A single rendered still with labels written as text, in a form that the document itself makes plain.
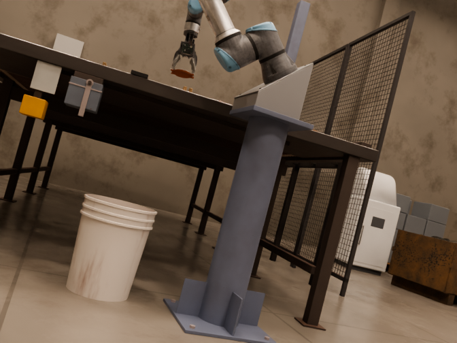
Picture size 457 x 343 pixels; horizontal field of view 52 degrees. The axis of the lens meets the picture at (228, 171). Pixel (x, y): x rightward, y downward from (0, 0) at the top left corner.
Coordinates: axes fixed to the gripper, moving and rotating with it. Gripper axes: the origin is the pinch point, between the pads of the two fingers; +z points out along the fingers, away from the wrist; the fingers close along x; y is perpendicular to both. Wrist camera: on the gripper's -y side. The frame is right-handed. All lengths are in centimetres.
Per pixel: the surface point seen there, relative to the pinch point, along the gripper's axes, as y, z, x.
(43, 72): 34, 20, -55
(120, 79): 30.0, 15.0, -23.6
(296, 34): -186, -97, 83
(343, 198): 11, 45, 90
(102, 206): 54, 68, -16
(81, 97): 34, 27, -37
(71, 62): 33, 13, -45
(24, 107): 37, 36, -58
